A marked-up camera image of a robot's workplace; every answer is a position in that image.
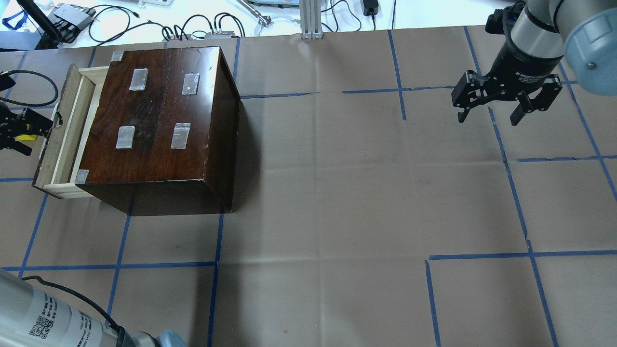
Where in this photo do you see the dark wooden drawer cabinet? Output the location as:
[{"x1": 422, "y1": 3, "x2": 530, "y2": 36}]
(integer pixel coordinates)
[{"x1": 75, "y1": 46, "x2": 241, "y2": 216}]

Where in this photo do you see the aluminium frame post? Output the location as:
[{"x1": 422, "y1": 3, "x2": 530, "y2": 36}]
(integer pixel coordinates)
[{"x1": 299, "y1": 0, "x2": 322, "y2": 40}]

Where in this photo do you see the brown paper table cover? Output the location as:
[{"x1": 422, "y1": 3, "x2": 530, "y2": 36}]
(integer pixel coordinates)
[{"x1": 0, "y1": 26, "x2": 617, "y2": 347}]

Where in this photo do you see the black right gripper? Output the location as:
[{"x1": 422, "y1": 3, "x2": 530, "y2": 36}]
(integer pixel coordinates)
[{"x1": 451, "y1": 43, "x2": 563, "y2": 126}]

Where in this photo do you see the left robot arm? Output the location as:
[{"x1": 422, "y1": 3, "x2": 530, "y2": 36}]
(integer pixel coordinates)
[{"x1": 0, "y1": 270, "x2": 187, "y2": 347}]

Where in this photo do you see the black power adapter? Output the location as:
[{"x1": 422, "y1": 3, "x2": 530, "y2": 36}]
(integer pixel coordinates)
[{"x1": 362, "y1": 0, "x2": 379, "y2": 17}]

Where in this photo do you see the yellow block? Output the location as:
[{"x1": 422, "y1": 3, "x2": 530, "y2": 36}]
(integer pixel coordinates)
[{"x1": 15, "y1": 134, "x2": 38, "y2": 141}]

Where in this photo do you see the light wooden drawer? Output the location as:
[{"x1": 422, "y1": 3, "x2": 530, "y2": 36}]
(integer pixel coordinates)
[{"x1": 32, "y1": 65, "x2": 108, "y2": 199}]

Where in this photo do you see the grey electronics box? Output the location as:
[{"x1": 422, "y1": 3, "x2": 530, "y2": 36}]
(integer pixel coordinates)
[{"x1": 51, "y1": 3, "x2": 95, "y2": 29}]

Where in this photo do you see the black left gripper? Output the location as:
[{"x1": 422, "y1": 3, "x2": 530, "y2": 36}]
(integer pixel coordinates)
[{"x1": 0, "y1": 104, "x2": 54, "y2": 156}]

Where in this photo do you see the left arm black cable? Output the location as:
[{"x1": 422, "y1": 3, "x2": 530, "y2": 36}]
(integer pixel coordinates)
[{"x1": 0, "y1": 70, "x2": 59, "y2": 108}]

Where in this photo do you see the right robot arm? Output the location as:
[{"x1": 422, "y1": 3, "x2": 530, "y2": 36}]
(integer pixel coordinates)
[{"x1": 451, "y1": 0, "x2": 617, "y2": 125}]

